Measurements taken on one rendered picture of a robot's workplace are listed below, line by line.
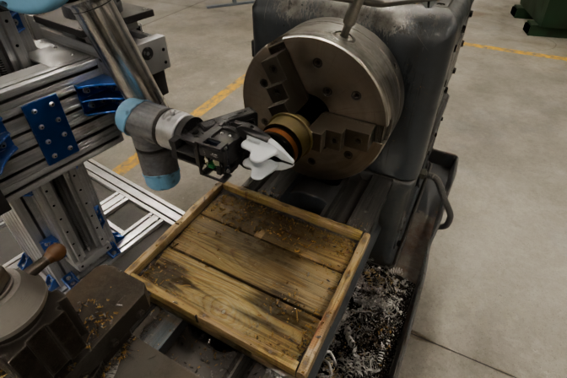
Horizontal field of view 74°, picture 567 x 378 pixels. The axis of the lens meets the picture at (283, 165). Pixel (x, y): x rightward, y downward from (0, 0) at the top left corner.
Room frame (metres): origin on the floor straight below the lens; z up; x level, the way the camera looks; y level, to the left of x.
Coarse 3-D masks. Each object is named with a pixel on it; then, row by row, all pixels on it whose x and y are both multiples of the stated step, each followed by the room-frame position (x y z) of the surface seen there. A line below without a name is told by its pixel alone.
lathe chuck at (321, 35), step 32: (288, 32) 0.73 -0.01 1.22; (320, 32) 0.68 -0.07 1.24; (352, 32) 0.70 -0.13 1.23; (256, 64) 0.71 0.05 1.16; (320, 64) 0.65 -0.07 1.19; (352, 64) 0.62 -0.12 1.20; (384, 64) 0.66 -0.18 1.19; (256, 96) 0.71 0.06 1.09; (320, 96) 0.65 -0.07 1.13; (352, 96) 0.62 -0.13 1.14; (384, 96) 0.60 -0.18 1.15; (320, 160) 0.64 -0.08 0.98; (352, 160) 0.61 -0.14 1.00
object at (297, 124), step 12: (276, 120) 0.57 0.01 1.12; (288, 120) 0.57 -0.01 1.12; (300, 120) 0.57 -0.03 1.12; (276, 132) 0.53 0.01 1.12; (288, 132) 0.54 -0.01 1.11; (300, 132) 0.55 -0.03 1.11; (288, 144) 0.52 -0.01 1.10; (300, 144) 0.54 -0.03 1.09; (312, 144) 0.56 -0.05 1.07; (300, 156) 0.53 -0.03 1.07
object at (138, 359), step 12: (120, 348) 0.24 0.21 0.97; (132, 348) 0.24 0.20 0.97; (144, 348) 0.24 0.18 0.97; (120, 360) 0.23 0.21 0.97; (132, 360) 0.23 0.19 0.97; (144, 360) 0.23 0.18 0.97; (156, 360) 0.23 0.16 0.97; (168, 360) 0.23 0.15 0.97; (108, 372) 0.21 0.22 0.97; (120, 372) 0.21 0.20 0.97; (132, 372) 0.21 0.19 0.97; (144, 372) 0.21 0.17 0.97; (156, 372) 0.21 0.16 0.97; (168, 372) 0.21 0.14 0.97; (180, 372) 0.21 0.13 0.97; (192, 372) 0.21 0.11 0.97
